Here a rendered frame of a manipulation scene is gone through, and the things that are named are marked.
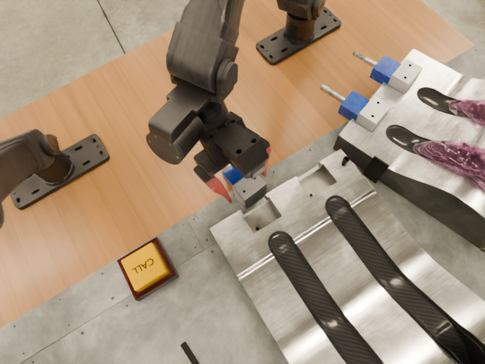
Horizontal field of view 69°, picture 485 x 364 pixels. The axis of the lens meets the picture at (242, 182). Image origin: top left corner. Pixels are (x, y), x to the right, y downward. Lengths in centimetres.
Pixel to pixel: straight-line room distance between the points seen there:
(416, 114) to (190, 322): 55
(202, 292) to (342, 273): 24
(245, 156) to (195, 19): 18
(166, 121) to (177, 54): 8
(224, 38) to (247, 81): 36
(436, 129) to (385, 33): 30
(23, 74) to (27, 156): 164
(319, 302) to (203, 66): 37
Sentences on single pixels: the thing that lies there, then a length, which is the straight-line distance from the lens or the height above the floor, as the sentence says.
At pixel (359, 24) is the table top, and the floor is 80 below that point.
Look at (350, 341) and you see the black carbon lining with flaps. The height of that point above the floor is 89.
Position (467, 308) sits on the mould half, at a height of 92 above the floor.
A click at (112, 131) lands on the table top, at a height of 80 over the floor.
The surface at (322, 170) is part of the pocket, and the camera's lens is 62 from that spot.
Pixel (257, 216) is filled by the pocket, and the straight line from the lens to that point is 59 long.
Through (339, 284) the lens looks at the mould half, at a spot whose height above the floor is 88.
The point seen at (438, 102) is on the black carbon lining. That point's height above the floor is 85.
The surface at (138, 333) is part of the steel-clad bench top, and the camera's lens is 66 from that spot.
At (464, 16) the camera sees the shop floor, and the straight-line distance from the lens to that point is 233.
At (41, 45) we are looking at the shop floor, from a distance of 234.
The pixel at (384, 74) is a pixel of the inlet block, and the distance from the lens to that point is 76.
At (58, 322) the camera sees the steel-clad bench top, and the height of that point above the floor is 80.
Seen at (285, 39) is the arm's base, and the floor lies 81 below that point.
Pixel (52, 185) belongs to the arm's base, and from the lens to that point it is 78.
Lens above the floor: 143
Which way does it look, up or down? 67 degrees down
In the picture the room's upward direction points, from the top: 8 degrees counter-clockwise
